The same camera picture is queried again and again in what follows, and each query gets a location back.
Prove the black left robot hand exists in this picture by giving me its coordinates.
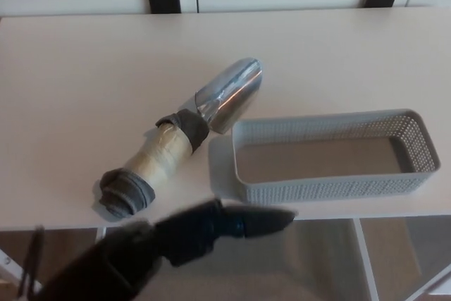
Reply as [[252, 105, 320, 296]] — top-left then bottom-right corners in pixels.
[[33, 197, 297, 301]]

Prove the metal shovel with handle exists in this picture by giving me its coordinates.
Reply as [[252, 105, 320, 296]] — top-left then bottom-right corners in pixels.
[[92, 56, 265, 218]]

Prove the white desk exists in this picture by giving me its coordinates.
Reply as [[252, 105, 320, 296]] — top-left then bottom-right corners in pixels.
[[0, 7, 451, 301]]

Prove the grey perforated plastic basket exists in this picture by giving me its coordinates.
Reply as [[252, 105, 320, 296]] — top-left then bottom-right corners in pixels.
[[230, 108, 442, 207]]

